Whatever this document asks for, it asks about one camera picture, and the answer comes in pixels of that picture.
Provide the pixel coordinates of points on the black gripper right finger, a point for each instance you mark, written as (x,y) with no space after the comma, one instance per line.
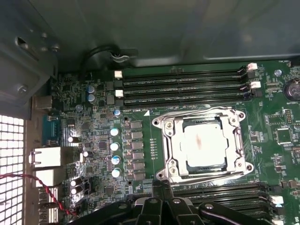
(177,211)

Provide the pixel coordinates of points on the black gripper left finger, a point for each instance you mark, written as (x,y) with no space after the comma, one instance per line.
(152,211)

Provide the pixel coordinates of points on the metal socket cover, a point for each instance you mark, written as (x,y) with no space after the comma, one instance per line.
(174,150)

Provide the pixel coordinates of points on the silver CPU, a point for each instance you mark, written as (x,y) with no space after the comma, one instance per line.
(204,145)

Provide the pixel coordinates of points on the black RAM slot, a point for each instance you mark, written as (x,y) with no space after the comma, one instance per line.
(187,80)
(187,70)
(239,204)
(257,212)
(222,194)
(187,89)
(187,98)

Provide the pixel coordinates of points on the CPU socket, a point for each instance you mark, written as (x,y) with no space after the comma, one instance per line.
(239,164)

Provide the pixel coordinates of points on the green motherboard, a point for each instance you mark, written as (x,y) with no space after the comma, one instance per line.
(262,150)

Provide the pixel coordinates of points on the silver USB port stack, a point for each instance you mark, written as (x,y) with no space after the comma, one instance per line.
(47,177)

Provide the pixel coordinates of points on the silver network port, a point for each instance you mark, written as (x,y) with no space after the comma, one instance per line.
(47,157)

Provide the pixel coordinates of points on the blue serial port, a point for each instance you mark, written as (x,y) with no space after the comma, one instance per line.
(51,130)

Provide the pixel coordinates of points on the silver coin battery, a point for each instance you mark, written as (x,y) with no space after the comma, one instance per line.
(293,89)

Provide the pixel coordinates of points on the black PC case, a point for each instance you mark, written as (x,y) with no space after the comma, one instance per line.
(164,28)

